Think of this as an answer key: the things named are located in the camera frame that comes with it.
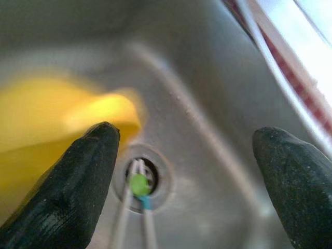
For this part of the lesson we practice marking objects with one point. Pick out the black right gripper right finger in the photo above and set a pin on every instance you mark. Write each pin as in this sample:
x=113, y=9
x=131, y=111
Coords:
x=298, y=194

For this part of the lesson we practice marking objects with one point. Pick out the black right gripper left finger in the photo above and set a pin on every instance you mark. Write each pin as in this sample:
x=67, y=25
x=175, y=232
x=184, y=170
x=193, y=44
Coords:
x=57, y=202

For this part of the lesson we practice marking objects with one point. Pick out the white stick with green tip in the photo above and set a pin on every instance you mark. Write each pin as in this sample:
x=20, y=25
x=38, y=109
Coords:
x=139, y=185

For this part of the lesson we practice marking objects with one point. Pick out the yellow plastic bowl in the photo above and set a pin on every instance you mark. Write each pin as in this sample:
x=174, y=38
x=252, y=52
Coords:
x=39, y=116

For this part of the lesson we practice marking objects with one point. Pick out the white stick with blue tip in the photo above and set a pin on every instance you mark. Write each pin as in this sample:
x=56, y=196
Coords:
x=145, y=203

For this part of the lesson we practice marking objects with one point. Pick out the steel sink basin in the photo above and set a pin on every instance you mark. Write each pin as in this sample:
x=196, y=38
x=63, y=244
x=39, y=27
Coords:
x=197, y=77

